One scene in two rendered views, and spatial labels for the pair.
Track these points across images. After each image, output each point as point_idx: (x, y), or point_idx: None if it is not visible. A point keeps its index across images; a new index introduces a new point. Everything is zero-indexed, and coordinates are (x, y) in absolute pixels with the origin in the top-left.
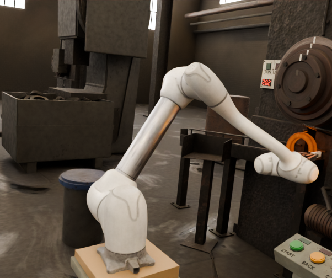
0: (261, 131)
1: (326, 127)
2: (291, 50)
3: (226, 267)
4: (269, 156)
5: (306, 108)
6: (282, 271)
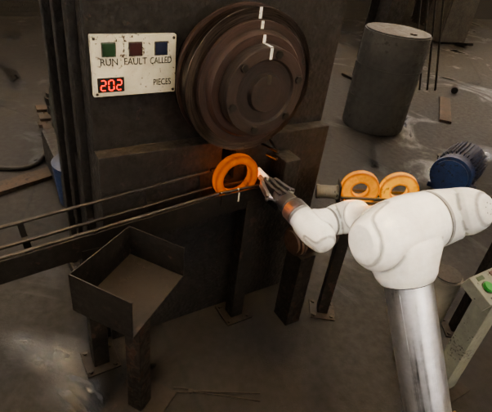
0: None
1: None
2: (217, 30)
3: (214, 377)
4: (328, 224)
5: None
6: (216, 313)
